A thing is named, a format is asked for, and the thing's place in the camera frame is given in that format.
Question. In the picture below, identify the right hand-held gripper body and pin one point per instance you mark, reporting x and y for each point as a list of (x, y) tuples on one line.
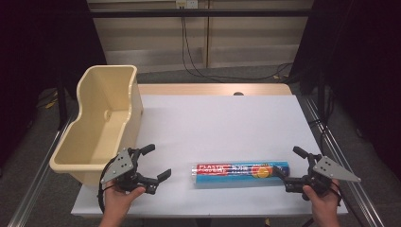
[(327, 168)]

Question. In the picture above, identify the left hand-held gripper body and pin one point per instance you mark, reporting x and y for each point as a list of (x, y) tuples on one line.
[(118, 165)]

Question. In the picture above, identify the blue and red wrap roll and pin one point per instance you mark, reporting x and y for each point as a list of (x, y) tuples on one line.
[(233, 177)]

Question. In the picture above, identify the person's left hand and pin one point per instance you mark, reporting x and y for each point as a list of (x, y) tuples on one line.
[(118, 201)]

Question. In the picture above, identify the person's right hand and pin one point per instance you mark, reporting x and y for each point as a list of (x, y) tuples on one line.
[(324, 205)]

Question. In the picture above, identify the cream plastic bin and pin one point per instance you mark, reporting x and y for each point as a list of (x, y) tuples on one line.
[(94, 142)]

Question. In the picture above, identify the black stand pole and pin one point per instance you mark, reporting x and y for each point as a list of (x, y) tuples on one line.
[(62, 107), (321, 101)]

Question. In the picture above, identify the white table mat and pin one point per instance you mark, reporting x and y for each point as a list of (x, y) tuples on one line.
[(220, 132)]

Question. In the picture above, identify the dark table grommet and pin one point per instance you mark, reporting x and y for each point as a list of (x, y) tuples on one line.
[(238, 93)]

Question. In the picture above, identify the yellow floor tape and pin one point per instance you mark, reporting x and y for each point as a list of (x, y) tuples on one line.
[(51, 104)]

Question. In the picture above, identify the black curtain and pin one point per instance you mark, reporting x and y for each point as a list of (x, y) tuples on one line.
[(31, 63), (362, 63)]

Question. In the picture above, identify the black horizontal bar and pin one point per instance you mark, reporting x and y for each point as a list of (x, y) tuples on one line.
[(201, 13)]

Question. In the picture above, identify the aluminium frame rail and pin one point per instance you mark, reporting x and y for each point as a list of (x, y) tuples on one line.
[(34, 186), (363, 201)]

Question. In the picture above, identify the white wall socket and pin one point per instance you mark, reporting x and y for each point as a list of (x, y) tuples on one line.
[(187, 3)]

